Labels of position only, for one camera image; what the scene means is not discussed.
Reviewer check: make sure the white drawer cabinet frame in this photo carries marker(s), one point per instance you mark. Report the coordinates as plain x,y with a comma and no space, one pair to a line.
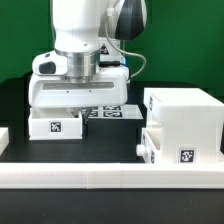
192,123

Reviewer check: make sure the white marker tag sheet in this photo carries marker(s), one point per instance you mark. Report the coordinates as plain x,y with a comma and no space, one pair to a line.
113,112

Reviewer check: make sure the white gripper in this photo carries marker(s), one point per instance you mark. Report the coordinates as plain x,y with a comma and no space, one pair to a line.
108,87

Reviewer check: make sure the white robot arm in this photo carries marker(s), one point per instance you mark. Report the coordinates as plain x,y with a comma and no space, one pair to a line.
72,76

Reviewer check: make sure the white drawer box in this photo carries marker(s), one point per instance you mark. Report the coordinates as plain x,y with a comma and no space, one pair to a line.
151,148
55,124

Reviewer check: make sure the white U-shaped border rail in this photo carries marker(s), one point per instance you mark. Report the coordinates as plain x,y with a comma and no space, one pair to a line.
107,175

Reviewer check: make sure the white front drawer box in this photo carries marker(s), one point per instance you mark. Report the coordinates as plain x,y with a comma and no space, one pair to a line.
151,148

